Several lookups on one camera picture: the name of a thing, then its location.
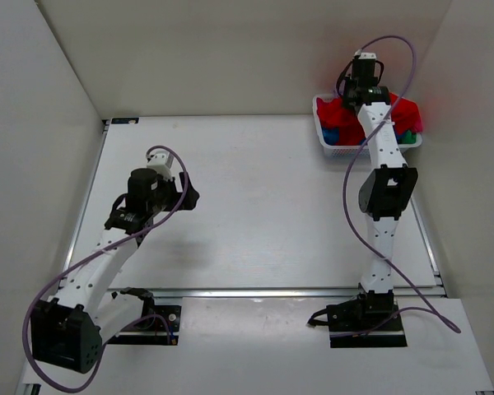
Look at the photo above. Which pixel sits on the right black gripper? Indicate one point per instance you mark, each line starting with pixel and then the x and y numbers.
pixel 346 85

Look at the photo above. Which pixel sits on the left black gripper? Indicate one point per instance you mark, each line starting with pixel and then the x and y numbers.
pixel 191 196

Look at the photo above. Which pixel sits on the red t shirt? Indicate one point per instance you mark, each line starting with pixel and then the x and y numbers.
pixel 331 114

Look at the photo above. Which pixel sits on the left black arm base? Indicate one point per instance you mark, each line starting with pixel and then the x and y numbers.
pixel 159 324

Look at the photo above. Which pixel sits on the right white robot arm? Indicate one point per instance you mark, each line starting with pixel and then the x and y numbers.
pixel 385 194

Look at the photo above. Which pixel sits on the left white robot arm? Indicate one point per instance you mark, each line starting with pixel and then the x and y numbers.
pixel 71 329

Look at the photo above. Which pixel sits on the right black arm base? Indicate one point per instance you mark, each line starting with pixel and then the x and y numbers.
pixel 369 320

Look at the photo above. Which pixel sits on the blue t shirt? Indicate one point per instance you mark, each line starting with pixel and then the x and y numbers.
pixel 331 136

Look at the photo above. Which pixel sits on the green t shirt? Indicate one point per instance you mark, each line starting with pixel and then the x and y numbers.
pixel 407 138

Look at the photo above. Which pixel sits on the small dark label sticker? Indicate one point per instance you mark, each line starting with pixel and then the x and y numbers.
pixel 131 120

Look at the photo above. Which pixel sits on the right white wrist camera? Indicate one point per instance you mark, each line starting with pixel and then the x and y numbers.
pixel 364 56

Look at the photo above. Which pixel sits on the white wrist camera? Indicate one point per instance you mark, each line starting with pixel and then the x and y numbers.
pixel 364 56
pixel 161 161

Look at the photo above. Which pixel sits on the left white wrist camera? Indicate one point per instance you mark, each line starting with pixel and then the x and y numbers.
pixel 161 161

